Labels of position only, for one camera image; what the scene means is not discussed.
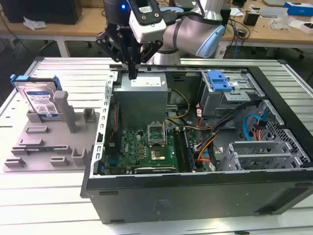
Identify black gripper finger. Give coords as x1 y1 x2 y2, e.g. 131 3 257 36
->
95 33 133 80
132 41 163 80

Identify hard disk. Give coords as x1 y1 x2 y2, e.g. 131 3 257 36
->
9 74 62 118

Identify orange red power wire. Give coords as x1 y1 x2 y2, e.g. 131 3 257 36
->
253 121 267 142

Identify silver disk bay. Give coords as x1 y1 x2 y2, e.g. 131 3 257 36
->
217 141 305 172

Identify wooden desk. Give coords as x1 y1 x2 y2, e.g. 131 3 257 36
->
0 7 111 58
220 6 313 58

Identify grey power supply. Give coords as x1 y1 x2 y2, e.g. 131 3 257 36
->
112 72 172 130

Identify black computer cases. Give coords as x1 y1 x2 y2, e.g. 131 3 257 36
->
4 0 83 25

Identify blue plastic drive latch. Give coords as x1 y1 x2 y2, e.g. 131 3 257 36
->
206 70 232 93

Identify crumpled clear plastic bag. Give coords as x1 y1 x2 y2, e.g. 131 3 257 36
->
23 16 47 31

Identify metal socket cover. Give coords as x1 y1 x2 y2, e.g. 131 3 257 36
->
146 121 169 147

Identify metal optical drive cage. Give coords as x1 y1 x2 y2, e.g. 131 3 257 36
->
199 70 266 123

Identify green motherboard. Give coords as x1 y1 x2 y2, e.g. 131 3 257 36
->
105 127 196 175

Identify CPU socket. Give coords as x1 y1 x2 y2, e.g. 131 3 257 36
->
149 144 169 162

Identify small black box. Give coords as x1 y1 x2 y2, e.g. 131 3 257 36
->
244 11 257 26

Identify black RAM slot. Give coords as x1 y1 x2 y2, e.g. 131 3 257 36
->
179 129 190 172
174 129 184 172

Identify grey parts rack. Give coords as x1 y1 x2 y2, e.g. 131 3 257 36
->
2 90 101 173

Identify RAM stick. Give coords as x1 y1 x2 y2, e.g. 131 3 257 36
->
183 128 197 171

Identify clear plastic bags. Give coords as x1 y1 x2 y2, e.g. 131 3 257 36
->
268 13 295 30

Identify black PC case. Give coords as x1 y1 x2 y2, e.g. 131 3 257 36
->
80 59 313 225

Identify blue cardboard box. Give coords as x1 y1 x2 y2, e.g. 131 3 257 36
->
283 1 313 17

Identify yellow wires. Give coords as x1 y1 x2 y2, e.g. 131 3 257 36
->
166 88 191 120

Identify black cable bundle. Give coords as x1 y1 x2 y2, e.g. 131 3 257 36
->
193 100 257 152

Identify orange wire loop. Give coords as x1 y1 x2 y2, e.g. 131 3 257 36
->
195 144 213 164

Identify blue flat data wire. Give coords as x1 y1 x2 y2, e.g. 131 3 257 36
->
242 107 269 142

